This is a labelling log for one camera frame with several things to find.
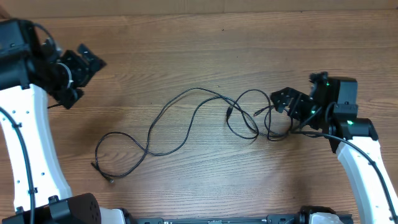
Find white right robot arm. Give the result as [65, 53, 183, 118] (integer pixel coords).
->
[271, 72, 397, 223]

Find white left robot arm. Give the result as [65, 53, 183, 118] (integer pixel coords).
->
[1, 19, 105, 223]

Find black USB cable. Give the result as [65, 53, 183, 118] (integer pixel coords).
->
[90, 87, 261, 184]
[225, 88, 295, 142]

